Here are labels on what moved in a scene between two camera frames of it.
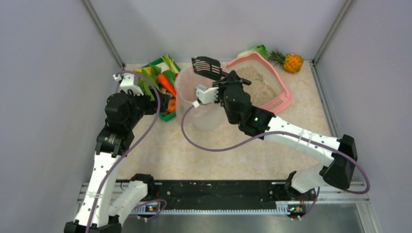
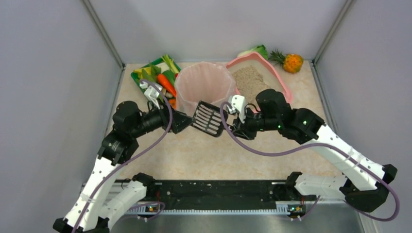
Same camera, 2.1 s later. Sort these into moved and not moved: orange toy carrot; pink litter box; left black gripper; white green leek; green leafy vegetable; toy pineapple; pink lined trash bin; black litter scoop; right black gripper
Moved: right black gripper; left black gripper; black litter scoop
Not moved: pink litter box; white green leek; pink lined trash bin; toy pineapple; orange toy carrot; green leafy vegetable
